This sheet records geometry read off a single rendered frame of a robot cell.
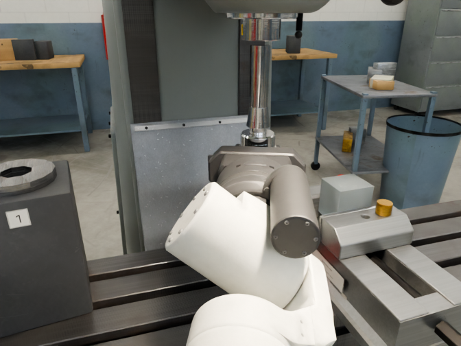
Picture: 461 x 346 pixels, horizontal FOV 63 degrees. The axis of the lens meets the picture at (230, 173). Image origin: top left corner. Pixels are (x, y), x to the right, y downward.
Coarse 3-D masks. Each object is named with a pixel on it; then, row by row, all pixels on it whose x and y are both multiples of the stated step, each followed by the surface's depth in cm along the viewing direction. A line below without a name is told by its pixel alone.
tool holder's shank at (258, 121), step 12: (252, 48) 45; (264, 48) 45; (252, 60) 46; (264, 60) 45; (252, 72) 46; (264, 72) 46; (252, 84) 47; (264, 84) 47; (252, 96) 47; (264, 96) 47; (252, 108) 48; (264, 108) 48; (252, 120) 48; (264, 120) 48; (252, 132) 49; (264, 132) 49
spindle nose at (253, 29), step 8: (248, 24) 43; (256, 24) 43; (264, 24) 43; (272, 24) 43; (280, 24) 44; (248, 32) 44; (256, 32) 43; (264, 32) 43; (272, 32) 43; (280, 32) 44; (248, 40) 44; (256, 40) 43; (264, 40) 43; (272, 40) 44
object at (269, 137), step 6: (246, 132) 50; (270, 132) 50; (240, 138) 50; (246, 138) 49; (252, 138) 48; (258, 138) 48; (264, 138) 48; (270, 138) 49; (252, 144) 49; (258, 144) 48; (264, 144) 49
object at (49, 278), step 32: (32, 160) 50; (64, 160) 54; (0, 192) 43; (32, 192) 44; (64, 192) 44; (0, 224) 43; (32, 224) 44; (64, 224) 46; (0, 256) 44; (32, 256) 45; (64, 256) 47; (0, 288) 45; (32, 288) 47; (64, 288) 49; (0, 320) 47; (32, 320) 49
